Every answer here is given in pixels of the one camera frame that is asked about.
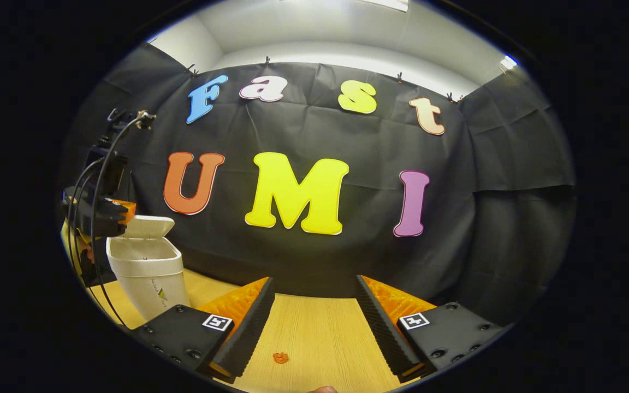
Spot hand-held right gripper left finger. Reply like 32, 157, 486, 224
129, 277, 276, 384

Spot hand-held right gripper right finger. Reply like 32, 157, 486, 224
354, 275, 512, 384

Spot white desktop garbage bin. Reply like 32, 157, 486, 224
106, 215, 191, 323

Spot wooden desktop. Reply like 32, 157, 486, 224
88, 267, 438, 393

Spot black backdrop cloth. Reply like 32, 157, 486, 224
55, 44, 577, 328

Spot ceiling light panel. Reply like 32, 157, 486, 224
358, 0, 410, 13

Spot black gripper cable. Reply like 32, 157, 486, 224
68, 158, 105, 257
90, 112, 154, 327

